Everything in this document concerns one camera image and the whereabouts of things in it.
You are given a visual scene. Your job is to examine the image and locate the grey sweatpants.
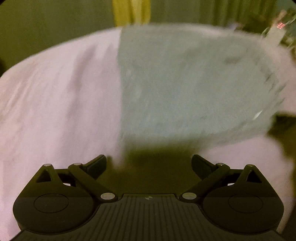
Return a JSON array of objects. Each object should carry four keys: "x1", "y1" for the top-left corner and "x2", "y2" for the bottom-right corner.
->
[{"x1": 118, "y1": 25, "x2": 285, "y2": 151}]

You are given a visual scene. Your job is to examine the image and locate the pink bed blanket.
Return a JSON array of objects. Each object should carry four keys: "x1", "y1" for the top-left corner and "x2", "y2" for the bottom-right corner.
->
[{"x1": 1, "y1": 24, "x2": 295, "y2": 240}]

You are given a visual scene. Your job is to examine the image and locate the grey-green curtain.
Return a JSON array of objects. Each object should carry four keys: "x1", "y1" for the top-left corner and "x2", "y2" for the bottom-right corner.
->
[{"x1": 1, "y1": 1, "x2": 276, "y2": 69}]

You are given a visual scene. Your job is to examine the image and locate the yellow curtain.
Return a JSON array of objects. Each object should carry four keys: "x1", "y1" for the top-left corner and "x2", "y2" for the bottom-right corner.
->
[{"x1": 112, "y1": 0, "x2": 152, "y2": 27}]

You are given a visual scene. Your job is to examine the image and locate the white drawstring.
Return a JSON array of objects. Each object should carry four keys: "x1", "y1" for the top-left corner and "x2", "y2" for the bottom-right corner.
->
[{"x1": 252, "y1": 111, "x2": 262, "y2": 120}]

